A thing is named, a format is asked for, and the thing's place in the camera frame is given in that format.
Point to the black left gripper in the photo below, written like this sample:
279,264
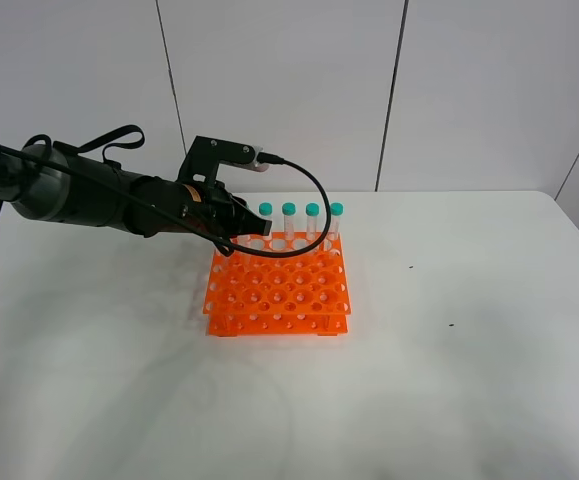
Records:
226,216

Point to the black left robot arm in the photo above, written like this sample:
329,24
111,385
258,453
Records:
56,182

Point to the orange test tube rack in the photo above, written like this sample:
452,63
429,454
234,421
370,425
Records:
300,295

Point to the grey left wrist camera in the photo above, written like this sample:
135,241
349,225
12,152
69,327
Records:
207,154

